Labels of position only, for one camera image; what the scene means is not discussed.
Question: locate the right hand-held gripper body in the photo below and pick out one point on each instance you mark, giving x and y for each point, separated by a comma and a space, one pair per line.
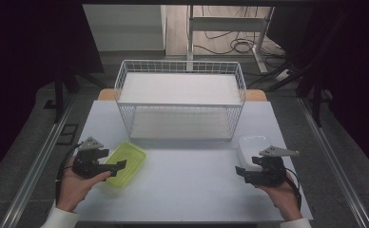
269, 169

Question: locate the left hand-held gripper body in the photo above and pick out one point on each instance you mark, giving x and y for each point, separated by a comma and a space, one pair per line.
86, 163

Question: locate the white plastic container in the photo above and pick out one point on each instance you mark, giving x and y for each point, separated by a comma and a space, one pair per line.
250, 147

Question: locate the green plastic container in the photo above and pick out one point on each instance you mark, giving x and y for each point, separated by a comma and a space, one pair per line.
130, 156

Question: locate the person's left hand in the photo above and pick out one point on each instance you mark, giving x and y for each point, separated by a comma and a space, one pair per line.
73, 186

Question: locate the person's right hand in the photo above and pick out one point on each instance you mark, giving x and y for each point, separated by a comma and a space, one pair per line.
282, 196

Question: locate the black tape square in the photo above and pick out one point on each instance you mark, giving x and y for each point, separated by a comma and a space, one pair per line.
67, 134

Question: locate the wooden table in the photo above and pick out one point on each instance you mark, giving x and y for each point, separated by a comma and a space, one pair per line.
106, 94

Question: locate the person's right white sleeve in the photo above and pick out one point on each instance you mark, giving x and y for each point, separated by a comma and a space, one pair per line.
296, 223

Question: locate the person's white sleeve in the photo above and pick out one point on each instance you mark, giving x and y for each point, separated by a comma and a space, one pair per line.
60, 219
296, 223

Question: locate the person's left white sleeve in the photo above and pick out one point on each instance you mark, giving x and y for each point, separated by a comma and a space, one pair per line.
60, 219

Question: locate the black metal stand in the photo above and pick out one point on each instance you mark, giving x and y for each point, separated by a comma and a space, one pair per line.
315, 95
59, 95

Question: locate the white power strip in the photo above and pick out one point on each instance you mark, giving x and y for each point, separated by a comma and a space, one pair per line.
283, 75

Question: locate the white cabinet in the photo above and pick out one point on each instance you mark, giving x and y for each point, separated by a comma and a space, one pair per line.
125, 28

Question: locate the metal floor rail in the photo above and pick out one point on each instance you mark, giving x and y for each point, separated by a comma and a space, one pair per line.
334, 164
36, 164

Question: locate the white metal desk frame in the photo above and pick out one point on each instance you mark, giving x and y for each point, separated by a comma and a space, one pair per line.
227, 23

